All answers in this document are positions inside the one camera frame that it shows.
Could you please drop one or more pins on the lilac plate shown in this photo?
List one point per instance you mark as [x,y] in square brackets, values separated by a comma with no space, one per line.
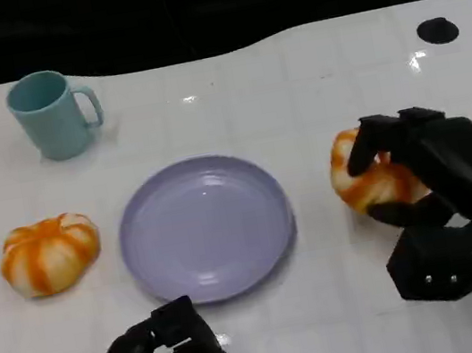
[206,229]

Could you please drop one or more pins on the black round table grommet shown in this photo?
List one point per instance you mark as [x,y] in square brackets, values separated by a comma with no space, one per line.
[437,30]

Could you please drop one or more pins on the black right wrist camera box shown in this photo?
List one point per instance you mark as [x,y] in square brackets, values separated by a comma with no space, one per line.
[449,258]

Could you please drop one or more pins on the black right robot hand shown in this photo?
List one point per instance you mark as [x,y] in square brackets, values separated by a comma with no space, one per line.
[455,158]

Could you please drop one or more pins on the pale green mug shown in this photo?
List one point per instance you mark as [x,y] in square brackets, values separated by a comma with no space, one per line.
[54,121]

